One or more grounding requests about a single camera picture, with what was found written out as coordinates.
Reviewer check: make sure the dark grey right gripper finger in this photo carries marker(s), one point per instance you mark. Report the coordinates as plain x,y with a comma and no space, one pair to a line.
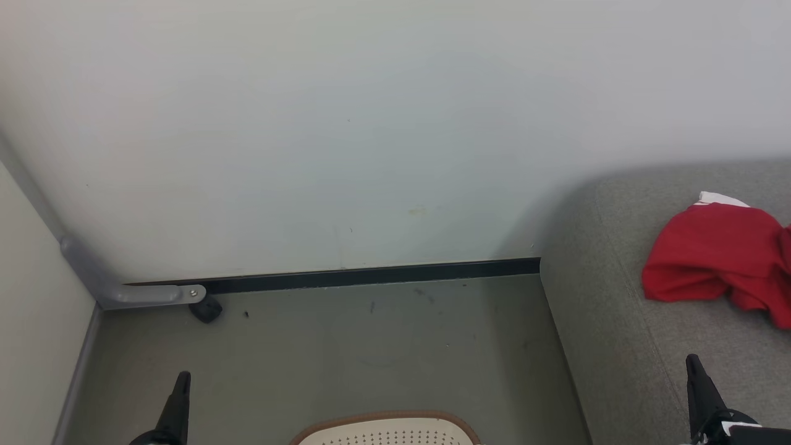
703,402

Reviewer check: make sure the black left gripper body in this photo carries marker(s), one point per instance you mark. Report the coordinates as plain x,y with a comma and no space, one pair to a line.
145,439

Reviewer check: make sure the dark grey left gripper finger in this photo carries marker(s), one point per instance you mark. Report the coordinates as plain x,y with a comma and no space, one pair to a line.
176,414

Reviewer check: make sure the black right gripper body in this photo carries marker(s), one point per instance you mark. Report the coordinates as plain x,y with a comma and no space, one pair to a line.
748,436

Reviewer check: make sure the red garment with white trim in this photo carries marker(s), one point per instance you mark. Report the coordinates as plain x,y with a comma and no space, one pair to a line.
717,253

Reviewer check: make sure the beige perforated laundry basket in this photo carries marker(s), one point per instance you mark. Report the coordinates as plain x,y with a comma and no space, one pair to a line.
386,432

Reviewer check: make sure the grey floor trim strip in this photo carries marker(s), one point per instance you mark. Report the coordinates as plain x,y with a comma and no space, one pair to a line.
77,377

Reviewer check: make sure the black caster wheel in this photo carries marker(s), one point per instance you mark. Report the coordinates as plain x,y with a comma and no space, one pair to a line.
206,310

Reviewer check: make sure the grey fabric sofa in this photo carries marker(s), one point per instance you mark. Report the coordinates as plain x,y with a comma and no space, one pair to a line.
618,321

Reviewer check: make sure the black baseboard strip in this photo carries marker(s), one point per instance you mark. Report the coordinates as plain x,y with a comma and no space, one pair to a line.
352,277

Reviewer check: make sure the grey metal frame leg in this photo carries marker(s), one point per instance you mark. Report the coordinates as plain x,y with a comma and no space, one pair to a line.
136,295

